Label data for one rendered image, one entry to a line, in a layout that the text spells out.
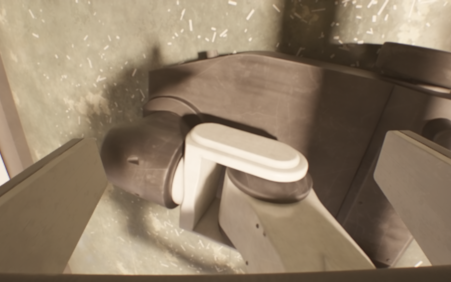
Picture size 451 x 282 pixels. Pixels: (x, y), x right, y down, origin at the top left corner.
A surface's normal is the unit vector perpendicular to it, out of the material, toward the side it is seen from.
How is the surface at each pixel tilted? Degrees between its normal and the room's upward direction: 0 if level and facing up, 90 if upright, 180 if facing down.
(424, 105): 0
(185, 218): 0
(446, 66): 12
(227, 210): 39
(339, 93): 0
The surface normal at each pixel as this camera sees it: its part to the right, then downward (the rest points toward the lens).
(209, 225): 0.14, -0.89
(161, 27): -0.36, 0.37
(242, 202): -0.86, 0.11
